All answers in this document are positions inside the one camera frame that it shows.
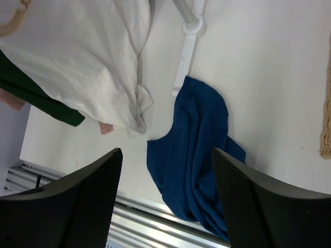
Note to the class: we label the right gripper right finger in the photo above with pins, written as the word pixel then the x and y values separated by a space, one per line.
pixel 261 211

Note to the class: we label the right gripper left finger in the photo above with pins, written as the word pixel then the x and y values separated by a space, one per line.
pixel 73 211

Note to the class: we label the blue t shirt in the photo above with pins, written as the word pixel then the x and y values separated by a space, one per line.
pixel 180 162

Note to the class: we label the wooden hanger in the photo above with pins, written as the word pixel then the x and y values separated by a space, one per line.
pixel 13 24

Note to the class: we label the pink shirt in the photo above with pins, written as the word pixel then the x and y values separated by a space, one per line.
pixel 17 104

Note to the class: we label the green and white shirt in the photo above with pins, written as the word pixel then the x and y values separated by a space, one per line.
pixel 84 54

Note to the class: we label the wicker basket with liner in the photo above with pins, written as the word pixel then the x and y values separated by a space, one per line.
pixel 325 133

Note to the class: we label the metal clothes rack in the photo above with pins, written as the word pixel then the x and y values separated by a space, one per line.
pixel 194 27

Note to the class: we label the aluminium mounting rail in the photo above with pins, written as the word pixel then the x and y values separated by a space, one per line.
pixel 135 222

